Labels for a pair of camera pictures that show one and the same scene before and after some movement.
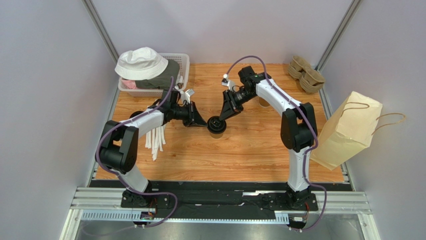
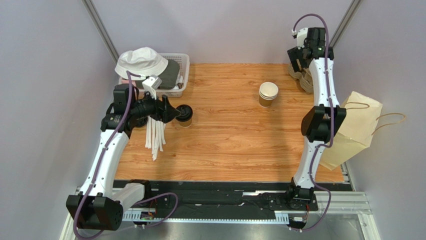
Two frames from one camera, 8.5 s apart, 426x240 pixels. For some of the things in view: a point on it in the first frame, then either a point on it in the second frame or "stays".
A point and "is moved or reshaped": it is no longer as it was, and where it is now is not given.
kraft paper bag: [348, 130] stays
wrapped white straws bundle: [154, 137] stays
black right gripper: [231, 101] -> [297, 54]
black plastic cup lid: [216, 126] is moved or reshaped
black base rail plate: [219, 197] stays
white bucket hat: [140, 63] stays
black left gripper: [194, 118] -> [163, 111]
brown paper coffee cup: [216, 136] is moved or reshaped
